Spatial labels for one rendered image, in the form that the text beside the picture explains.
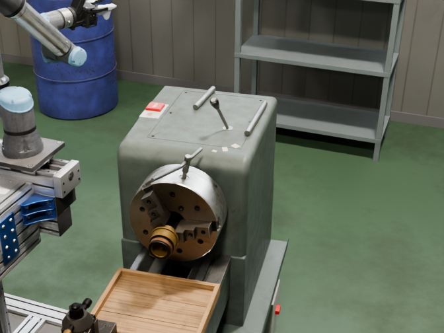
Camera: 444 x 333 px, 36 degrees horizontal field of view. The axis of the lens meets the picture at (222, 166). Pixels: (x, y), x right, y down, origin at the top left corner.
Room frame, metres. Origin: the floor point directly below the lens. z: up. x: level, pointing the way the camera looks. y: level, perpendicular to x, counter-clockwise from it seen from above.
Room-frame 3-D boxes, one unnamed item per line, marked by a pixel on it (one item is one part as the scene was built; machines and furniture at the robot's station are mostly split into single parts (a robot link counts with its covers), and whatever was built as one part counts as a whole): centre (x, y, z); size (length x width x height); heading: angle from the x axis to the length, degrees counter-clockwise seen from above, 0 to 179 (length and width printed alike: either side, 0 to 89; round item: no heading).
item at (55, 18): (2.53, 0.67, 1.56); 0.11 x 0.08 x 0.09; 139
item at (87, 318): (1.35, 0.37, 1.13); 0.08 x 0.08 x 0.03
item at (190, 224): (1.84, 0.08, 1.09); 0.12 x 0.11 x 0.05; 76
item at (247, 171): (2.33, 0.08, 1.06); 0.59 x 0.48 x 0.39; 166
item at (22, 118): (2.25, 0.75, 1.33); 0.13 x 0.12 x 0.14; 49
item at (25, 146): (2.24, 0.74, 1.21); 0.15 x 0.15 x 0.10
